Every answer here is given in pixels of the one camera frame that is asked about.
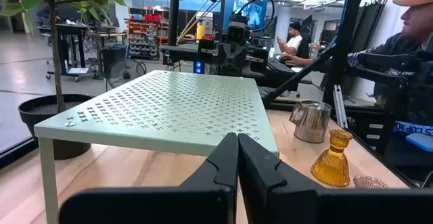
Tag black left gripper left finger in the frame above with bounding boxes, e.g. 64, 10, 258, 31
59, 132, 239, 224

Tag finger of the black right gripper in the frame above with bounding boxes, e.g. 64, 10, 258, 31
231, 44, 240, 70
223, 44, 233, 70

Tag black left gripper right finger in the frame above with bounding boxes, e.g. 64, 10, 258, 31
238, 133, 433, 224

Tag silver candle jar with tag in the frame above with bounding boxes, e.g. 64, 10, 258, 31
288, 99, 333, 144

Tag pink ribbed glass candle holder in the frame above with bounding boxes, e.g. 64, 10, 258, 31
352, 175, 390, 190

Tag amber ribbed glass candle holder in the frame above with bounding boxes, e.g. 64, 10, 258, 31
310, 129, 354, 187

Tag blue lit device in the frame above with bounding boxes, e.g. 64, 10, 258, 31
193, 60, 206, 75

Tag yellow and white bottles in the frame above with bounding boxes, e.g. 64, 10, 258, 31
196, 11, 214, 42

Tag blue display screen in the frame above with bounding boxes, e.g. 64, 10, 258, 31
221, 0, 271, 32

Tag person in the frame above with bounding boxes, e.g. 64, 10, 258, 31
276, 20, 305, 55
279, 0, 433, 187

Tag parts storage rack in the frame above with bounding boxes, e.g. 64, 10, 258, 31
127, 7, 170, 61

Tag green perforated metal shelf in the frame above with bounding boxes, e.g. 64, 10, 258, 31
33, 70, 280, 224

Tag round floor fan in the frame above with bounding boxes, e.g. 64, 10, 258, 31
107, 58, 148, 89

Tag black box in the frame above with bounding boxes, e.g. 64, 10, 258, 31
101, 45, 128, 79

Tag black drawer cabinet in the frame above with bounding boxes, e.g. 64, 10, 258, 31
344, 108, 386, 150

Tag dark metal work table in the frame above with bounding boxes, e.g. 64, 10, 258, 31
45, 23, 102, 83

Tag green leafy plant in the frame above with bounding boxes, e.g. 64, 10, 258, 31
0, 0, 136, 113

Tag black plant pot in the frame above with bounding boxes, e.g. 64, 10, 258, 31
17, 93, 94, 160

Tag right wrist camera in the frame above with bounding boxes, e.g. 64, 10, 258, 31
226, 14, 253, 44

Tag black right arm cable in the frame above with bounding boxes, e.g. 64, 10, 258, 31
235, 0, 276, 34

